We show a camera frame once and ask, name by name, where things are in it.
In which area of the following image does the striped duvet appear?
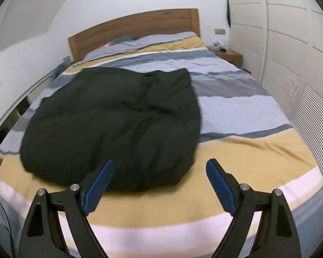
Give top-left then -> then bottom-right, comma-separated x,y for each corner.
0,36 -> 323,258

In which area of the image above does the grey-blue pillow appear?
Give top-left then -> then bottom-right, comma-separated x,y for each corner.
109,35 -> 138,45

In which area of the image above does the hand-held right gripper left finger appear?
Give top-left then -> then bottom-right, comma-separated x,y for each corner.
17,160 -> 113,258

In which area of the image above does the lavender pillow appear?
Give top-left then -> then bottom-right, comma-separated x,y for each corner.
82,32 -> 200,61

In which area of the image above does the wooden nightstand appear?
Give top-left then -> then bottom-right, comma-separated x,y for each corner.
215,49 -> 243,66

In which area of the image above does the wooden headboard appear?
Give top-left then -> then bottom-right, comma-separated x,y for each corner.
68,9 -> 201,62

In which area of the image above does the blue-grey cloth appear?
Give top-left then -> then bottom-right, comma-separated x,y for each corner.
50,60 -> 76,82

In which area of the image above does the white wardrobe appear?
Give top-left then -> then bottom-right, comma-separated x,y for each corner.
223,0 -> 323,194

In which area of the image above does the black puffer jacket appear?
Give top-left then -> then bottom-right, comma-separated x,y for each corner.
20,67 -> 202,193

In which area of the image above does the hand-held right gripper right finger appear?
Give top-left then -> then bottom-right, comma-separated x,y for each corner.
207,159 -> 302,258

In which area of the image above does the white mattress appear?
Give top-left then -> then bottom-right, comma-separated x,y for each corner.
0,172 -> 323,258

